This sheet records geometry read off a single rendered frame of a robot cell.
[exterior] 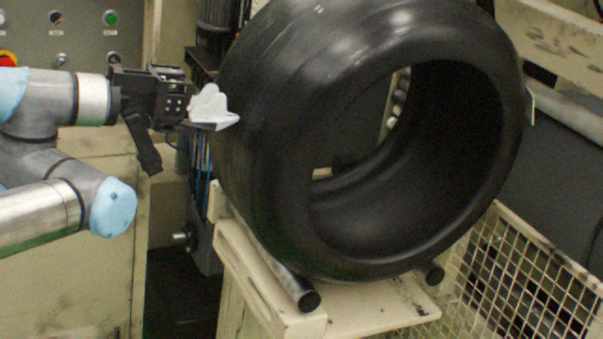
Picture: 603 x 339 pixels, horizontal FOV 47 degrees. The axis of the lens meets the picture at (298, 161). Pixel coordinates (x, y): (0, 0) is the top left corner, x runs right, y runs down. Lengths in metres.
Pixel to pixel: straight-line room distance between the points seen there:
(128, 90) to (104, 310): 1.12
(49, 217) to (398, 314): 0.80
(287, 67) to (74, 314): 1.18
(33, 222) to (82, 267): 1.08
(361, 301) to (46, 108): 0.76
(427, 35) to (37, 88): 0.56
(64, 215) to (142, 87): 0.23
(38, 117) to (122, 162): 0.82
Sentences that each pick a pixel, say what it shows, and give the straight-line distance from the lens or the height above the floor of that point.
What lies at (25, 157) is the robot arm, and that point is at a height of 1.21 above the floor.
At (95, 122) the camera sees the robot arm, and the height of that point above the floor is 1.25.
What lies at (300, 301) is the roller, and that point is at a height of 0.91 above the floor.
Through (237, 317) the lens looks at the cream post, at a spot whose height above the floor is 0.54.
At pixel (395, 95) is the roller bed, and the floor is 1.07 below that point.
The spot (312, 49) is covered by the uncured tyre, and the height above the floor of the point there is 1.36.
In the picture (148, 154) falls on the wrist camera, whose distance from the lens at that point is 1.05.
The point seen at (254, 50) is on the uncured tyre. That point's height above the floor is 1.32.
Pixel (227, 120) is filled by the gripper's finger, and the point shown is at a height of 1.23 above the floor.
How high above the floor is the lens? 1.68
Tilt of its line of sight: 27 degrees down
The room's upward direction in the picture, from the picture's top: 10 degrees clockwise
